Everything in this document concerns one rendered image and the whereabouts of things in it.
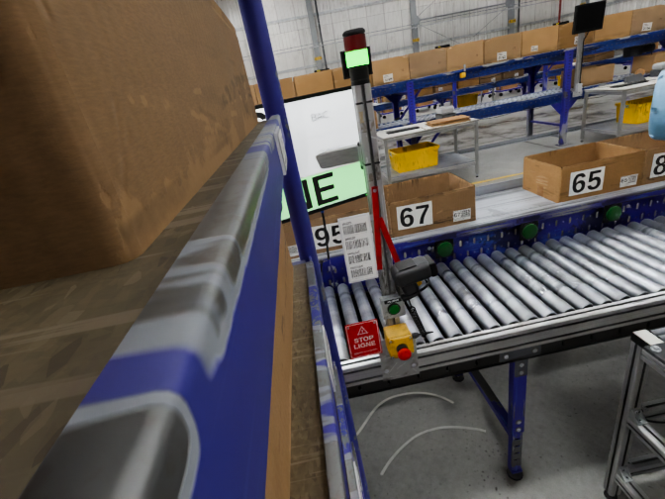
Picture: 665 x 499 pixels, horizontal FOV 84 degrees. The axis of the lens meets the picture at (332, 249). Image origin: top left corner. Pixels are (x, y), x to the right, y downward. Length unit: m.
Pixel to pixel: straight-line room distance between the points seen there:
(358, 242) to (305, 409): 0.72
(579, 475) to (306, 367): 1.70
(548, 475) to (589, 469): 0.16
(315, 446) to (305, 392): 0.05
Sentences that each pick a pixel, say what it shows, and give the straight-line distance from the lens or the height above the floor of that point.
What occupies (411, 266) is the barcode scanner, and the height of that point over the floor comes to 1.09.
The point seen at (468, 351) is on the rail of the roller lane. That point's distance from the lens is 1.32.
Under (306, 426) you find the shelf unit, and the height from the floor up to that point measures 1.34.
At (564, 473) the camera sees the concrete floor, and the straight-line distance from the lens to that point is 1.96.
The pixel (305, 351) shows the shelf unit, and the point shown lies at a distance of 0.37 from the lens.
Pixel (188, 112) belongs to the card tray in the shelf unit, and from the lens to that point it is 0.17.
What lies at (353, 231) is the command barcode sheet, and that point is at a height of 1.20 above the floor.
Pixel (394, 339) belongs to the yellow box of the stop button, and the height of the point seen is 0.87.
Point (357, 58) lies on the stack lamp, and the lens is 0.92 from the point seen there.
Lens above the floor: 1.57
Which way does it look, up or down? 24 degrees down
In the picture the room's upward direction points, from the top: 11 degrees counter-clockwise
